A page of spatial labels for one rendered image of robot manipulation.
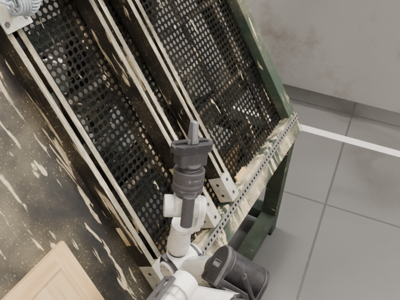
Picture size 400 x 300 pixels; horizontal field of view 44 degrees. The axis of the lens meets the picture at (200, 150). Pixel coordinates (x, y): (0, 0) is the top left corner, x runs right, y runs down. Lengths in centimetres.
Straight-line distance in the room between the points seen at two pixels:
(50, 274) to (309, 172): 257
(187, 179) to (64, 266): 49
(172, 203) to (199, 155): 16
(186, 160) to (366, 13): 321
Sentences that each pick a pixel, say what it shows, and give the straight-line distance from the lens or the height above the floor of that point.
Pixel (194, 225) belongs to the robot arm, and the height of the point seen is 133.
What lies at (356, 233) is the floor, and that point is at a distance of 347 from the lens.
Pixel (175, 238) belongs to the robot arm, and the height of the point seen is 127.
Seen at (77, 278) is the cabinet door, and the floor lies 113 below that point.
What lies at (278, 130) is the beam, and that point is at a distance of 261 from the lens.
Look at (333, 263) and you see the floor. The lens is 325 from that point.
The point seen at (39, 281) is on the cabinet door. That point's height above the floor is 120.
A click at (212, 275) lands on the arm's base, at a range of 137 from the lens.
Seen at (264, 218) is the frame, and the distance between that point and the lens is 313.
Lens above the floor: 243
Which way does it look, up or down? 39 degrees down
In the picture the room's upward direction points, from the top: 4 degrees clockwise
